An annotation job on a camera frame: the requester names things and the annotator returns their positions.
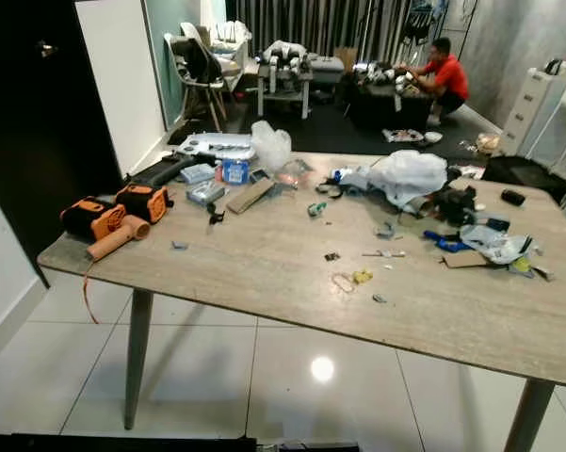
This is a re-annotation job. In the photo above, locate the small orange black power tool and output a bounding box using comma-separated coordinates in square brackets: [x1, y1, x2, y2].
[115, 182, 170, 224]

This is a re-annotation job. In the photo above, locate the striped grey curtain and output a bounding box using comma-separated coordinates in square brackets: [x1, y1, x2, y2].
[226, 0, 425, 65]

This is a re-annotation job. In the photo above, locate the orange nozzle tube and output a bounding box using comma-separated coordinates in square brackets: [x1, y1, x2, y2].
[86, 215, 152, 262]

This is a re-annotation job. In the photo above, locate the long black tool body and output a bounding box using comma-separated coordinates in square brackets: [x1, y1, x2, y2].
[122, 153, 208, 189]

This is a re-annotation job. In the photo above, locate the blue hand tool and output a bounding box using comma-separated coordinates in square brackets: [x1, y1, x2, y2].
[424, 231, 472, 253]

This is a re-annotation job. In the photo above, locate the white shelf rack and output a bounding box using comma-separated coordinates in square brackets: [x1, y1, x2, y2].
[532, 66, 566, 185]

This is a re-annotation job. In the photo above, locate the black door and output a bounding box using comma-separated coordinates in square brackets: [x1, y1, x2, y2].
[0, 0, 123, 283]

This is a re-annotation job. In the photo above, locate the clear plastic bag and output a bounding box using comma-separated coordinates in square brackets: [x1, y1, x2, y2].
[251, 121, 293, 172]

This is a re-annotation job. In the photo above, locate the large orange black blower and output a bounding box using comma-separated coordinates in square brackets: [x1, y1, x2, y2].
[60, 196, 128, 242]

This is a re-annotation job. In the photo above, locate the person in red shirt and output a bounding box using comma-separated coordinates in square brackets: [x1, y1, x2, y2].
[394, 38, 470, 126]

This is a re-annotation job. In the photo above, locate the black low table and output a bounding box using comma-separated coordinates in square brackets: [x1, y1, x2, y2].
[348, 75, 434, 131]

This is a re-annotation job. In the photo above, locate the white chair with black jacket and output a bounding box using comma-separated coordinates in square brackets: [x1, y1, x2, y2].
[165, 35, 227, 133]

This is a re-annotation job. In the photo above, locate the white plastic bag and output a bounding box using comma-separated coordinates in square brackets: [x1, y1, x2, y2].
[367, 150, 450, 210]

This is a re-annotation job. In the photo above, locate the brown cardboard strip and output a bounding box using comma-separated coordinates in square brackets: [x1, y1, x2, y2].
[226, 177, 276, 215]

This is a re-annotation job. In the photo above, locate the clear plastic pack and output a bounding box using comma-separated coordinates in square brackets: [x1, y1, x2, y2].
[186, 181, 227, 205]

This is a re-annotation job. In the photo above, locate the black device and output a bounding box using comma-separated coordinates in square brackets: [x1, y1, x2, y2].
[433, 186, 477, 225]

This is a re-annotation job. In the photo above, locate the small white side table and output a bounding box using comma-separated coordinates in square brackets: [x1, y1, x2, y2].
[256, 61, 314, 121]

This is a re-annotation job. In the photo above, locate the crumpled clear plastic packaging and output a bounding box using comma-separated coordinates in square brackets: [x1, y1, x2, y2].
[460, 224, 533, 265]

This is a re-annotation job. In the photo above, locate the silver plastic tray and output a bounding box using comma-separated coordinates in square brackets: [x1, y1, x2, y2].
[177, 133, 255, 159]

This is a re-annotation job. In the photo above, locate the slanted grey table leg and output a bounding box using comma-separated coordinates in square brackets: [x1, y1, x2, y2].
[124, 288, 154, 431]
[504, 377, 557, 452]

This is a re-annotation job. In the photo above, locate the orange strap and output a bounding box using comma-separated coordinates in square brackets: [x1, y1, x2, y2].
[82, 264, 100, 324]

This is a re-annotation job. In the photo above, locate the white drawer cabinet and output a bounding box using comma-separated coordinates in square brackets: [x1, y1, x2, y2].
[499, 68, 566, 156]

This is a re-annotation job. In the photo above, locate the small brown cardboard piece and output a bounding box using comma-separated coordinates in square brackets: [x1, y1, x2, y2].
[443, 250, 491, 269]

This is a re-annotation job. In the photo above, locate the small blue box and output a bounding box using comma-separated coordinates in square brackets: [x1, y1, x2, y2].
[221, 158, 251, 185]

